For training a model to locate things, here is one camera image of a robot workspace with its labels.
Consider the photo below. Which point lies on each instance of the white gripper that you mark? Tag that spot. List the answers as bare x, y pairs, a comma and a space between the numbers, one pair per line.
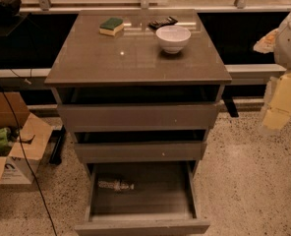
290, 46

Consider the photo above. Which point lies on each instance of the clear plastic water bottle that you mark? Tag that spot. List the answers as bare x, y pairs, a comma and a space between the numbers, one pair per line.
116, 185

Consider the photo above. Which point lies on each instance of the grey top drawer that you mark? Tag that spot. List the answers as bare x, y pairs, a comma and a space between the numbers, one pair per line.
138, 108

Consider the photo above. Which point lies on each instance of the grey drawer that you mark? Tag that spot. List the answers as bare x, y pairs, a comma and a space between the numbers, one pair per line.
163, 202
138, 108
136, 146

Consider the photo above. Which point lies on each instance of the grey drawer cabinet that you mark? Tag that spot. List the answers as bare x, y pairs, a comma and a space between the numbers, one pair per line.
133, 57

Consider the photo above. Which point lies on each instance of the grey middle drawer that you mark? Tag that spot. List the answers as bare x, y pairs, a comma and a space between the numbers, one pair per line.
136, 146

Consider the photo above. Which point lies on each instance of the grey bottom drawer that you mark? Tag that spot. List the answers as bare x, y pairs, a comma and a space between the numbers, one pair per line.
163, 202

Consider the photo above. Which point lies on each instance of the white ceramic bowl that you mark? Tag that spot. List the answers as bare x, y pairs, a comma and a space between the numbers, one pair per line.
173, 39

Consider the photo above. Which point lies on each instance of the black remote control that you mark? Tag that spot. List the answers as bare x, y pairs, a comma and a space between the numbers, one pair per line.
169, 21

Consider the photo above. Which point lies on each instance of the green yellow sponge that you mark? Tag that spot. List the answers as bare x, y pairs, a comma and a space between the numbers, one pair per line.
111, 26

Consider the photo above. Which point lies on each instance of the black table leg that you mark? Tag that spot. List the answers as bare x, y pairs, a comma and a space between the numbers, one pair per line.
57, 138

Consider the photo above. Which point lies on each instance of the open cardboard box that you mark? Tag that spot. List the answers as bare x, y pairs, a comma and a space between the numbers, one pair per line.
29, 138

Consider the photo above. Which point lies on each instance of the green item in box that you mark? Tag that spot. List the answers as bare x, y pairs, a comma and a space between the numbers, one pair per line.
5, 147

